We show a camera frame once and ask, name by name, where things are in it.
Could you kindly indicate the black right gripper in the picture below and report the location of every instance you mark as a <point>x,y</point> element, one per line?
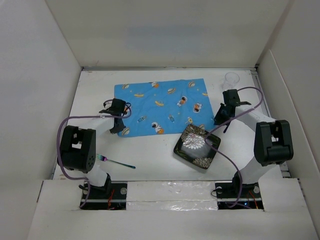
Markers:
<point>218,119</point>

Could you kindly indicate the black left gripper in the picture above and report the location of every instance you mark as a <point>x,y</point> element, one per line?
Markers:
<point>118,129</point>

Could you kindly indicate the black floral square plate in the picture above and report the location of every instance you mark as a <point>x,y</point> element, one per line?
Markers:
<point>197,149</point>

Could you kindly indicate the blue space-print cloth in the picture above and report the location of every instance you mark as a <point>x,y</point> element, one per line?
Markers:
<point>165,107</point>

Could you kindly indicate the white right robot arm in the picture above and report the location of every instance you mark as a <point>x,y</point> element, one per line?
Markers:
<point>272,141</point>

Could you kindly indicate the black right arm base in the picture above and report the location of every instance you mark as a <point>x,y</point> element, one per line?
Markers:
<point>232,195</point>

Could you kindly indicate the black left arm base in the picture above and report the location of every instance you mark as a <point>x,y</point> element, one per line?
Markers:
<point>112,196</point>

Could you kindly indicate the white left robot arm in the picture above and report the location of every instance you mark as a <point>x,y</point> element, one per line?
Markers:
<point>76,141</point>

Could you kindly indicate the iridescent fork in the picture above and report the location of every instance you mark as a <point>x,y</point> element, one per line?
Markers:
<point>105,159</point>

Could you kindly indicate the clear plastic cup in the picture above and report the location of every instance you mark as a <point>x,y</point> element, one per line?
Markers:
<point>231,79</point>

